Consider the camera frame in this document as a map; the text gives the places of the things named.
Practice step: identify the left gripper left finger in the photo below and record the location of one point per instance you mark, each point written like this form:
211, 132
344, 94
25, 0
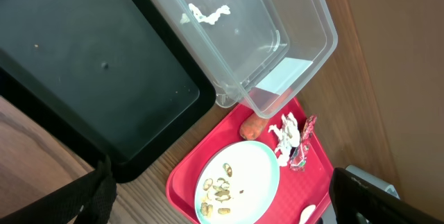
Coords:
88, 199

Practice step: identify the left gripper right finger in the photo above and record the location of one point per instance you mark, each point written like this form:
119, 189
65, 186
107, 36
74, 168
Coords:
356, 201

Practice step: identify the black plastic tray bin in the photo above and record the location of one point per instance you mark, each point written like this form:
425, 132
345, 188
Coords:
108, 78

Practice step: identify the peanut shells pile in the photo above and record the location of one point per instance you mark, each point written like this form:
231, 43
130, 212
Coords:
220, 193

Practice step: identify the white tissue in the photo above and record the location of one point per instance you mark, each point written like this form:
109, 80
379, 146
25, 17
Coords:
288, 138

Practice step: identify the white plastic spoon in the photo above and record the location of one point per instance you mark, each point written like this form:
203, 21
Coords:
306, 213

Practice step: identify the light blue plate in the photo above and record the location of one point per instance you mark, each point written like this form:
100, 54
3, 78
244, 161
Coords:
257, 168

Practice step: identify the red serving tray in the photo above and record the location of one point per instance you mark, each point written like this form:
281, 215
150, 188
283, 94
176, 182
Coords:
297, 189

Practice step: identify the clear plastic bin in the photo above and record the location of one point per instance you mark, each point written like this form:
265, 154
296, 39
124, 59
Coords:
262, 55

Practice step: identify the white scrap in bin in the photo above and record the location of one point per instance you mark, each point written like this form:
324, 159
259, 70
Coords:
194, 13

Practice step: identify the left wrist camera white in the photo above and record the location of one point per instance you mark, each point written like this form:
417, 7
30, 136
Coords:
379, 183

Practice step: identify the orange carrot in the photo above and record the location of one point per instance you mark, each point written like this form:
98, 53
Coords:
252, 127

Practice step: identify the red snack wrapper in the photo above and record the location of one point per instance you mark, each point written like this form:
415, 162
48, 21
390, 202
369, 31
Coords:
299, 156

